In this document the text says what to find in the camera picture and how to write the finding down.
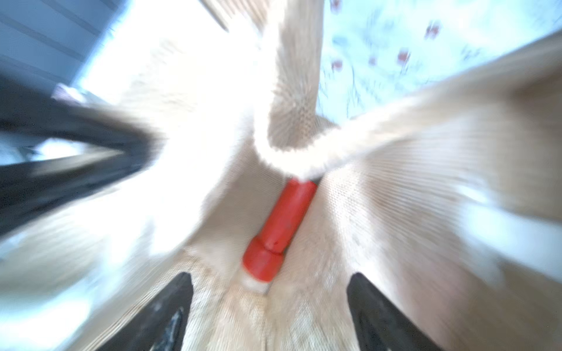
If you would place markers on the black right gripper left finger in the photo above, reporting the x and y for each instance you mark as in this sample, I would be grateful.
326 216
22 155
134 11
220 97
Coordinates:
161 324

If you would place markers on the red flashlight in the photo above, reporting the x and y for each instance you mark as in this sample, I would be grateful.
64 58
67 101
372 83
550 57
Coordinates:
265 254

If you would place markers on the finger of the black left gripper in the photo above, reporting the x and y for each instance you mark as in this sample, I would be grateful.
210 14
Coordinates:
29 111
31 189

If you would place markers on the floral table mat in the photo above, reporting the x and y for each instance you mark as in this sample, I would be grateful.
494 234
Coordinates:
375 52

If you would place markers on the brown burlap tote bag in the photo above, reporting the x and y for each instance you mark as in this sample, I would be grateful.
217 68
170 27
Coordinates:
447 199

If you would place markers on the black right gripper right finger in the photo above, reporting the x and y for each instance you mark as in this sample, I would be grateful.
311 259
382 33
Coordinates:
379 324

